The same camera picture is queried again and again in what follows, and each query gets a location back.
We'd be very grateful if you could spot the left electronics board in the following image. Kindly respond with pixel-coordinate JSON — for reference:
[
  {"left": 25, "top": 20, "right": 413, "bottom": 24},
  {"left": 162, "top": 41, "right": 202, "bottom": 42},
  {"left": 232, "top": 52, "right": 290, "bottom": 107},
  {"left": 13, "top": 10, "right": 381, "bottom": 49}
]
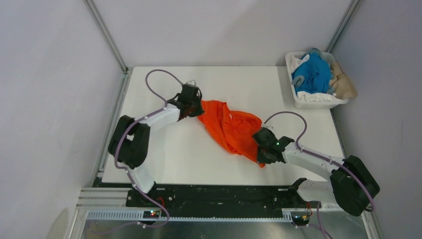
[{"left": 142, "top": 210, "right": 161, "bottom": 219}]

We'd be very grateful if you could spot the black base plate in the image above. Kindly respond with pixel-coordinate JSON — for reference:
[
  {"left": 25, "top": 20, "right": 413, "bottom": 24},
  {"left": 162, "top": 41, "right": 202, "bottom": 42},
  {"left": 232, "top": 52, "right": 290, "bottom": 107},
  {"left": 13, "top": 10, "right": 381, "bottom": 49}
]
[{"left": 95, "top": 181, "right": 319, "bottom": 219}]

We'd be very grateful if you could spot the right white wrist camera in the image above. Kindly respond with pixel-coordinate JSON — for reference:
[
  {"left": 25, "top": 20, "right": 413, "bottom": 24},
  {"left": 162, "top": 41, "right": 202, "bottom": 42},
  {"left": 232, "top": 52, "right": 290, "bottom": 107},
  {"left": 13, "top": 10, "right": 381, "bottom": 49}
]
[{"left": 262, "top": 123, "right": 274, "bottom": 130}]

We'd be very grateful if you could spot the beige t shirt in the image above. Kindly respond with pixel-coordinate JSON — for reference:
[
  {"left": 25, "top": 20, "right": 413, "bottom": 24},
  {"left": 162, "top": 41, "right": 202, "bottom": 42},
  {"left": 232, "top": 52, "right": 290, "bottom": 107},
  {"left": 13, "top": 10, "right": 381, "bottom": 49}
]
[{"left": 329, "top": 62, "right": 358, "bottom": 100}]

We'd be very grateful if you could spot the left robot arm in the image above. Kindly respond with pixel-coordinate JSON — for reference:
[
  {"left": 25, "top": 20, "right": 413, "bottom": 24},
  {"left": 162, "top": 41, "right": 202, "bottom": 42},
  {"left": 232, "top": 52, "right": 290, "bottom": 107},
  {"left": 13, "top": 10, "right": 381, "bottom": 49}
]
[{"left": 108, "top": 83, "right": 204, "bottom": 207}]

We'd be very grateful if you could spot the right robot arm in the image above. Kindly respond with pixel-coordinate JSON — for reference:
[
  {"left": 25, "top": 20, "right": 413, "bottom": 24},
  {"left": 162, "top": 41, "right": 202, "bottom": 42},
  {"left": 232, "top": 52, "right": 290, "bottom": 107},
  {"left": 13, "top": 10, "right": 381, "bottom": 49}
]
[{"left": 253, "top": 127, "right": 380, "bottom": 216}]

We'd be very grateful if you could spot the right electronics board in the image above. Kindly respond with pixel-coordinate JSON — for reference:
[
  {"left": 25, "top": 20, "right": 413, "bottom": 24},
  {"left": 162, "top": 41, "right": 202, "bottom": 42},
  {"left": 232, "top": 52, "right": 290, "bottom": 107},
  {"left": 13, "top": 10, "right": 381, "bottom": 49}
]
[{"left": 292, "top": 215, "right": 310, "bottom": 227}]

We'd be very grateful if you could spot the electronics board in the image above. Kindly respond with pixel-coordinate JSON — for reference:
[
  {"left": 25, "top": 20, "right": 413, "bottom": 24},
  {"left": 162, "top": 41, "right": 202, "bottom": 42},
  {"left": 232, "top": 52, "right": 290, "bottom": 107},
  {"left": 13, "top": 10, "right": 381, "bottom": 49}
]
[
  {"left": 292, "top": 215, "right": 310, "bottom": 227},
  {"left": 142, "top": 210, "right": 161, "bottom": 219}
]

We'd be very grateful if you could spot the blue t shirt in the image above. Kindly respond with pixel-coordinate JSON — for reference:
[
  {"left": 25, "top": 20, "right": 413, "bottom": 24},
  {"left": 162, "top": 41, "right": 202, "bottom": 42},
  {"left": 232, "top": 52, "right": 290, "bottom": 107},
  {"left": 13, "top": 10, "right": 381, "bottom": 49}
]
[{"left": 292, "top": 48, "right": 331, "bottom": 94}]

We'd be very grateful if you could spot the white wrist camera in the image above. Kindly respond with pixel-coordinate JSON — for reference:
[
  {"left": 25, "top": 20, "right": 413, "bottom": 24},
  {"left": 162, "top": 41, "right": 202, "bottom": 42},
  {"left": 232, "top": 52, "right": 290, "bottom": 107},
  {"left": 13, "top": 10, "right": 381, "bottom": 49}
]
[
  {"left": 262, "top": 123, "right": 274, "bottom": 130},
  {"left": 186, "top": 80, "right": 198, "bottom": 88}
]

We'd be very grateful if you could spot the orange t shirt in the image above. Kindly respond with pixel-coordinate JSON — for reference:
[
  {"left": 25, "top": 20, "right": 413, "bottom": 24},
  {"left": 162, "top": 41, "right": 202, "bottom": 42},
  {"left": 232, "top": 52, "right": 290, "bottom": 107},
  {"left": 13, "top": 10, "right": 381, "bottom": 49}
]
[{"left": 198, "top": 100, "right": 265, "bottom": 168}]

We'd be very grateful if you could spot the white laundry basket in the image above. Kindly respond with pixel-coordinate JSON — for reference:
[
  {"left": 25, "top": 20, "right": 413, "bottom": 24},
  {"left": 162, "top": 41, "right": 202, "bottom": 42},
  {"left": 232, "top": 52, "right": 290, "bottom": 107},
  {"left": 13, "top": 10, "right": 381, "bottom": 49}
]
[{"left": 285, "top": 51, "right": 350, "bottom": 110}]

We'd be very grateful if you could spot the aluminium corner post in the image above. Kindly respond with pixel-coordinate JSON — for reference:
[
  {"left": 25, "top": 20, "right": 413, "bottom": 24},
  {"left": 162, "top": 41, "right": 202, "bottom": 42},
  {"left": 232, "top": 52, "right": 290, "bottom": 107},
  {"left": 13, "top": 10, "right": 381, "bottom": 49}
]
[
  {"left": 83, "top": 0, "right": 129, "bottom": 74},
  {"left": 325, "top": 0, "right": 363, "bottom": 53}
]

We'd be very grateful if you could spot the aluminium frame rail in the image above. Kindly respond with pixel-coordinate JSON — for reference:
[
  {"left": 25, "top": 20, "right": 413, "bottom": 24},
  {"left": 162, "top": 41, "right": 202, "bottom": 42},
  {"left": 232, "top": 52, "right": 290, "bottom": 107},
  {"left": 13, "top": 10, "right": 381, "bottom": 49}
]
[{"left": 66, "top": 187, "right": 384, "bottom": 239}]

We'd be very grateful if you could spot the left aluminium corner post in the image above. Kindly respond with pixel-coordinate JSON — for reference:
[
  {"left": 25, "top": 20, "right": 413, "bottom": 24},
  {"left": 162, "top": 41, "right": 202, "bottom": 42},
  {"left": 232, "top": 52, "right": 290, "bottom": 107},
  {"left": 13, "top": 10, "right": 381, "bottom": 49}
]
[{"left": 83, "top": 0, "right": 129, "bottom": 74}]

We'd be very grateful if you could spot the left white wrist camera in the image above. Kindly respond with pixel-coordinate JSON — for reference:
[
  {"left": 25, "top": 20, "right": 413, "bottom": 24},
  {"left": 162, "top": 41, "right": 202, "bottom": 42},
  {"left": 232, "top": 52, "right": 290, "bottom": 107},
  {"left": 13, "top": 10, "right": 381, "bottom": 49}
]
[{"left": 186, "top": 80, "right": 198, "bottom": 88}]

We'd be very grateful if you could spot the right aluminium corner post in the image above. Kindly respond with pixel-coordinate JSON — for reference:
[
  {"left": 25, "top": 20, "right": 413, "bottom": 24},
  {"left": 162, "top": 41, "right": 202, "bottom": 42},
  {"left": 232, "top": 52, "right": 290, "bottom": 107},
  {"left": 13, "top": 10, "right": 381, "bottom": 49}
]
[{"left": 325, "top": 0, "right": 363, "bottom": 53}]

